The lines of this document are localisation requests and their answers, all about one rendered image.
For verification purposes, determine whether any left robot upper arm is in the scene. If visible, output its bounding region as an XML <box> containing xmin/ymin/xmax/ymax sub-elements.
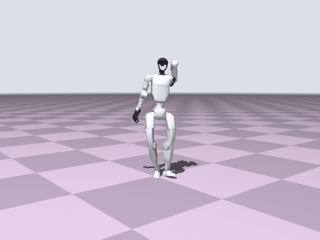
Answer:
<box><xmin>170</xmin><ymin>60</ymin><xmax>178</xmax><ymax>83</ymax></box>

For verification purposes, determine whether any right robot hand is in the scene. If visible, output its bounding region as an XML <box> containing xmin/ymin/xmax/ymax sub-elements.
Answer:
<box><xmin>132</xmin><ymin>109</ymin><xmax>141</xmax><ymax>123</ymax></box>

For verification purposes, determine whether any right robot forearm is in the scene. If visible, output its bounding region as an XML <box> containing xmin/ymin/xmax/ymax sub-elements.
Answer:
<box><xmin>135</xmin><ymin>92</ymin><xmax>145</xmax><ymax>112</ymax></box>

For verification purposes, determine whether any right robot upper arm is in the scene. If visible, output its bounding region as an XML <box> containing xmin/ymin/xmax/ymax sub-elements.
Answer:
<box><xmin>141</xmin><ymin>75</ymin><xmax>153</xmax><ymax>98</ymax></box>

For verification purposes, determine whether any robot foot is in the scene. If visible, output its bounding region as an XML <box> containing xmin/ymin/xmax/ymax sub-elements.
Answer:
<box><xmin>153</xmin><ymin>165</ymin><xmax>161</xmax><ymax>178</ymax></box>
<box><xmin>162</xmin><ymin>170</ymin><xmax>177</xmax><ymax>176</ymax></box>

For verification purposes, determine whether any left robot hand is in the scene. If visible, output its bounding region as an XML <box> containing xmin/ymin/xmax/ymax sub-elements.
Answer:
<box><xmin>170</xmin><ymin>77</ymin><xmax>176</xmax><ymax>87</ymax></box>

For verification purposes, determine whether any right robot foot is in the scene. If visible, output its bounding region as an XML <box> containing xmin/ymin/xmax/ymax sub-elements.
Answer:
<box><xmin>153</xmin><ymin>165</ymin><xmax>161</xmax><ymax>178</ymax></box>

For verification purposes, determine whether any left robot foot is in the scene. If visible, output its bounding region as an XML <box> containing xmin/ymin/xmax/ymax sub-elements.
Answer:
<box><xmin>162</xmin><ymin>170</ymin><xmax>177</xmax><ymax>176</ymax></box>

